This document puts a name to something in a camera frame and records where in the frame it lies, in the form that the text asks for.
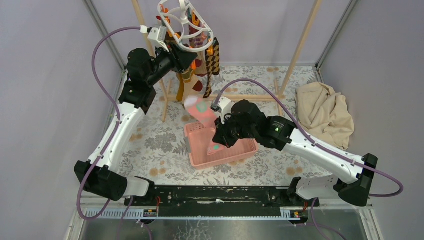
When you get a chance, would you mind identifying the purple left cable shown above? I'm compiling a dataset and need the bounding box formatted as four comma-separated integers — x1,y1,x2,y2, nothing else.
76,26,143,222

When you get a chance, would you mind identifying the beige cloth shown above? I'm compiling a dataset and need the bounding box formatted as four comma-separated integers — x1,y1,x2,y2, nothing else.
295,82,355,151

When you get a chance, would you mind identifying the floral table mat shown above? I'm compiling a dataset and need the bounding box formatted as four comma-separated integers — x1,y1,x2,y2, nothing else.
94,65,332,187

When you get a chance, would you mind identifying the beige striped maroon sock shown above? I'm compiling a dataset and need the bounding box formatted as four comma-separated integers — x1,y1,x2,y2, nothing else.
180,60,203,103

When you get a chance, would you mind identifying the purple cable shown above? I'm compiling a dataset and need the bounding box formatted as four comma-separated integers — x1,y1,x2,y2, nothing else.
76,26,143,222
211,78,404,199

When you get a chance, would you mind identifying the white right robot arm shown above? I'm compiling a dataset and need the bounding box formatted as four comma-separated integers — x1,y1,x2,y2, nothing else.
210,97,378,207

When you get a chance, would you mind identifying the brown yellow argyle sock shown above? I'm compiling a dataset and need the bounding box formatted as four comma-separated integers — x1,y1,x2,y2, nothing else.
203,37,221,99

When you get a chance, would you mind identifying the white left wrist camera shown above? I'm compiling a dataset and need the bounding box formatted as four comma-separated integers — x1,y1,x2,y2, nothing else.
140,25,170,53

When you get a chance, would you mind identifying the white round clip hanger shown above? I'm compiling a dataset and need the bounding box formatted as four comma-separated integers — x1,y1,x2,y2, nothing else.
157,0,215,53

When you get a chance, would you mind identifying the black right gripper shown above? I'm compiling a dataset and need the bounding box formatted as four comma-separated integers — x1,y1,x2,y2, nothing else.
212,111,257,149

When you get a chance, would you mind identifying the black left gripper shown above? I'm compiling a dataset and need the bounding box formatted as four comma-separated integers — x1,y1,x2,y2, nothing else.
143,40,195,87

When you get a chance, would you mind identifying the mustard yellow sock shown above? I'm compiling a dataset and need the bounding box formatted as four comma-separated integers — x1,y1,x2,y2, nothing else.
176,73,185,102

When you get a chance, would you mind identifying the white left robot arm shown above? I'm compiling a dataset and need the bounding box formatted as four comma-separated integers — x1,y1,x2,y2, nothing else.
74,43,197,206

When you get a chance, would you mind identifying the pink patterned sock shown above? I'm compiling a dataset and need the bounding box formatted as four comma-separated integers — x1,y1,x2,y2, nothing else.
183,95,223,156

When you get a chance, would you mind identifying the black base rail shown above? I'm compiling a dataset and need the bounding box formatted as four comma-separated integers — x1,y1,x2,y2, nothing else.
124,185,320,218

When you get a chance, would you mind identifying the pink basket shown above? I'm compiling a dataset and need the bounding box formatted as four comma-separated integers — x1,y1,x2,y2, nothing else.
184,122,259,170

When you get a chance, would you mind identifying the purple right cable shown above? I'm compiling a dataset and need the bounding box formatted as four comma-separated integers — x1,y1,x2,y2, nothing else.
211,78,404,199

